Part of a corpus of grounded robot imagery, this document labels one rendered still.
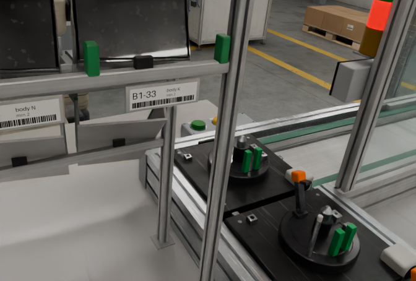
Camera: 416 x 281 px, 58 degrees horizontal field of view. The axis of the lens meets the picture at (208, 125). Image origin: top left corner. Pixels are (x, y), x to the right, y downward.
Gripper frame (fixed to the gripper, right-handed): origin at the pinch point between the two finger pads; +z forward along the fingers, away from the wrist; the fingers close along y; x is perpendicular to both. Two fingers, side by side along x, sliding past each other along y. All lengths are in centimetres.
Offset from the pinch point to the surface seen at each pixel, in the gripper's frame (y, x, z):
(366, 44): 43.6, -9.0, 10.5
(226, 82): 7.4, -14.7, 23.1
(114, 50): -5.4, -15.7, 18.4
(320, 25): 414, 274, -338
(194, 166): 16.8, 24.8, 13.2
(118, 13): -4.6, -18.3, 15.3
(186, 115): 33, 54, -22
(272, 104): 189, 199, -132
